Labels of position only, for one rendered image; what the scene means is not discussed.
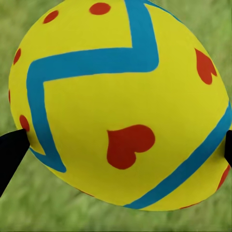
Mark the easter egg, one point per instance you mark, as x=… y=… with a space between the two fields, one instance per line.
x=120 y=100

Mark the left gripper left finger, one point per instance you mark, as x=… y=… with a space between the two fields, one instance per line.
x=13 y=147

